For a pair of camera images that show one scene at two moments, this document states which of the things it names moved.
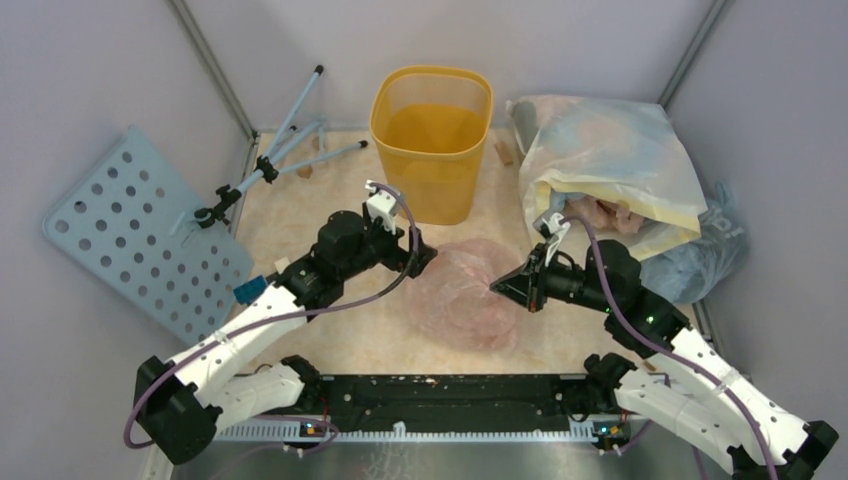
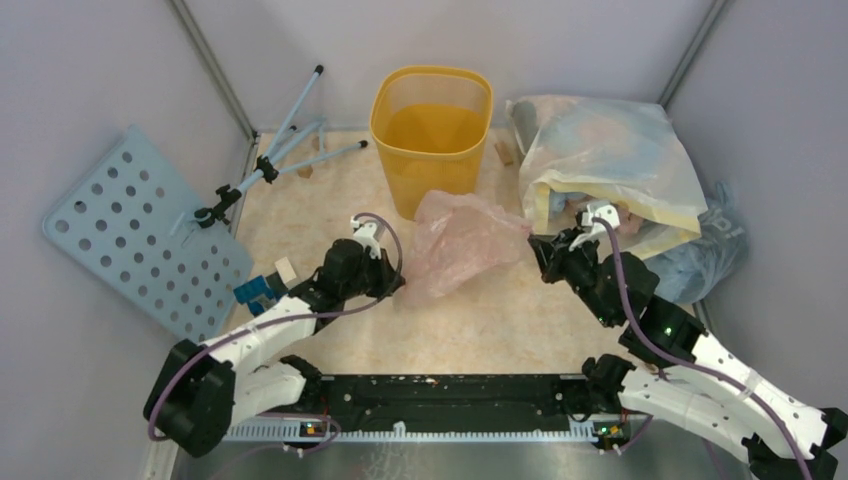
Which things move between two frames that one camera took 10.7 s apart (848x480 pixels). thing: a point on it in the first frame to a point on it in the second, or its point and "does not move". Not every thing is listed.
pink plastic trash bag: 453,298 to 459,241
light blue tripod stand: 269,164 does not move
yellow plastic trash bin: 432,123 does not move
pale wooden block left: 281,264 does not move
